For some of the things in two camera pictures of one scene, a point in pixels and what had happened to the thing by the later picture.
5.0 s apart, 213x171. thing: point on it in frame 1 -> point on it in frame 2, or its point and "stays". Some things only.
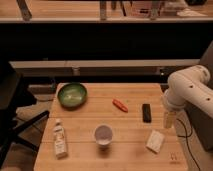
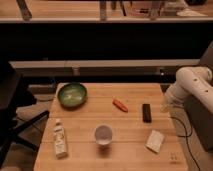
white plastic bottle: x=60 y=141 stays
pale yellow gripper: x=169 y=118 -> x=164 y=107
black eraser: x=146 y=113 stays
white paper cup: x=103 y=134 stays
